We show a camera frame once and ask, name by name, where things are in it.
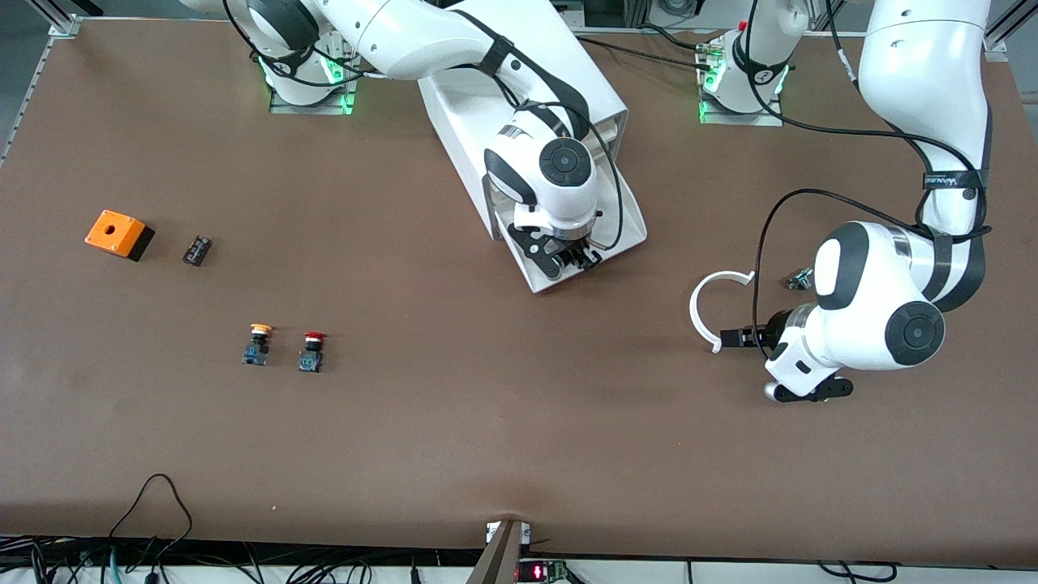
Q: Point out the white drawer cabinet housing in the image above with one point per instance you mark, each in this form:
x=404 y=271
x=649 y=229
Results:
x=454 y=146

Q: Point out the orange button enclosure box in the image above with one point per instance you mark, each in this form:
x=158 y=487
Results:
x=113 y=231

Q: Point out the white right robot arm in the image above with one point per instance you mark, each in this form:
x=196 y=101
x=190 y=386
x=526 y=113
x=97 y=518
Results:
x=422 y=32

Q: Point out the red push button switch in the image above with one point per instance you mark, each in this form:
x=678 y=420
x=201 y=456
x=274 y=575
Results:
x=312 y=353

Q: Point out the aluminium left arm base plate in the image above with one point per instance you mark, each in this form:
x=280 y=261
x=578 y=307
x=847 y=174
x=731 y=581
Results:
x=762 y=119

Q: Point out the aluminium table edge rail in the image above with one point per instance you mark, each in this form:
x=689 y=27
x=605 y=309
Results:
x=827 y=33

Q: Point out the aluminium frame post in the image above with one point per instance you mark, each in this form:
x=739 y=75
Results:
x=996 y=36
x=57 y=20

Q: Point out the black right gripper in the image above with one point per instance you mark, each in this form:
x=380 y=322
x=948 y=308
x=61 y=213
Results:
x=577 y=254

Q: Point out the white plastic drawer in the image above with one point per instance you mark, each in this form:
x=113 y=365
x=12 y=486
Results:
x=624 y=227
x=612 y=134

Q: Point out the yellow push button switch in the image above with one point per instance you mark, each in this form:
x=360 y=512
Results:
x=258 y=345

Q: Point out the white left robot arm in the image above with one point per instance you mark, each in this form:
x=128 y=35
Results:
x=924 y=81

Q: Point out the grey metal stand bar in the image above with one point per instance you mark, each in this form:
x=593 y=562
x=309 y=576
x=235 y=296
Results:
x=499 y=556

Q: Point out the circuit board red display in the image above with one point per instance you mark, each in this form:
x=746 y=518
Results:
x=542 y=573

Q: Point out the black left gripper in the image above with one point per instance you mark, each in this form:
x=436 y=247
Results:
x=773 y=327

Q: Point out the small silver switch part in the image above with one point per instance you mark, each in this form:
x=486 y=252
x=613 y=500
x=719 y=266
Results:
x=799 y=279

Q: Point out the small black contact block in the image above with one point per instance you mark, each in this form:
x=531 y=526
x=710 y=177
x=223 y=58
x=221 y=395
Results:
x=197 y=251

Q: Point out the white semicircular plastic clip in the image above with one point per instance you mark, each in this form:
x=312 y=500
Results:
x=695 y=312

